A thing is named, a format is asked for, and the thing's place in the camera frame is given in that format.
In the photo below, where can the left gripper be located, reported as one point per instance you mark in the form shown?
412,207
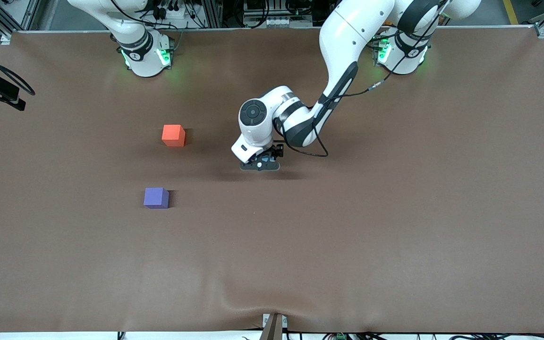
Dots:
276,151

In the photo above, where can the light blue foam block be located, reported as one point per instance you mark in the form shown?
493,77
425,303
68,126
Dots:
266,159

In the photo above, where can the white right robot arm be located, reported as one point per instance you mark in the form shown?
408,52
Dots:
142,59

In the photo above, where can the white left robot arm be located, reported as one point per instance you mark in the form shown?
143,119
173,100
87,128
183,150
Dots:
347,38

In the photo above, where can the orange foam block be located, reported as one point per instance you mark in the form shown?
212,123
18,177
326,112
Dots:
173,132

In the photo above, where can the purple foam block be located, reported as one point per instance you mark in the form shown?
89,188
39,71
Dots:
155,194

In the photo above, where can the brown table cover sheet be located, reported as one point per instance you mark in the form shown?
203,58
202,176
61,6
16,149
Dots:
272,245

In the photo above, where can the white power strip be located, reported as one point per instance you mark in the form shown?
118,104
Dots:
279,21

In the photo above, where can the white socket box with plugs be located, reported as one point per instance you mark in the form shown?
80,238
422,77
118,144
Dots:
174,11

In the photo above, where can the green terminal connector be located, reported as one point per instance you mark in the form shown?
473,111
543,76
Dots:
341,336

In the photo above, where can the camera mount post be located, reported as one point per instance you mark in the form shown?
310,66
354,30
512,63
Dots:
273,328

